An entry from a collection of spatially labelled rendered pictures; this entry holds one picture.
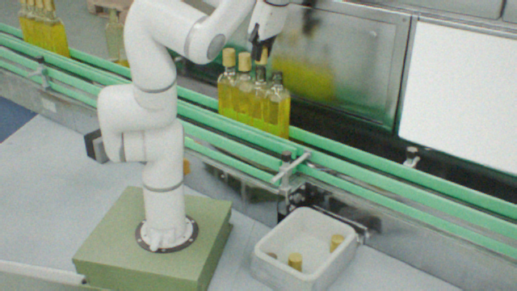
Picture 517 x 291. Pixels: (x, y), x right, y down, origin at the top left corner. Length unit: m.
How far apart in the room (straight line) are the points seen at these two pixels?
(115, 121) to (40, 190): 0.72
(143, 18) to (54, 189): 0.88
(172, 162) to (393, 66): 0.61
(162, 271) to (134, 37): 0.54
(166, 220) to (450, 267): 0.68
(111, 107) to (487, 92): 0.83
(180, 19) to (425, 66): 0.65
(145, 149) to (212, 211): 0.33
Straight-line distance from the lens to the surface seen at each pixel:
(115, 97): 1.06
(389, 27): 1.37
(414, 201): 1.32
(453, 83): 1.34
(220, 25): 0.94
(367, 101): 1.46
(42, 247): 1.52
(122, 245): 1.32
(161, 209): 1.23
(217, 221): 1.36
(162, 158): 1.16
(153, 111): 1.05
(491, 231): 1.29
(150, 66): 0.98
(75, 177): 1.77
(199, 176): 1.57
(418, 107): 1.40
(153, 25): 0.97
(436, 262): 1.37
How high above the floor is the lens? 1.69
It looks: 31 degrees down
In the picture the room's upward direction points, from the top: straight up
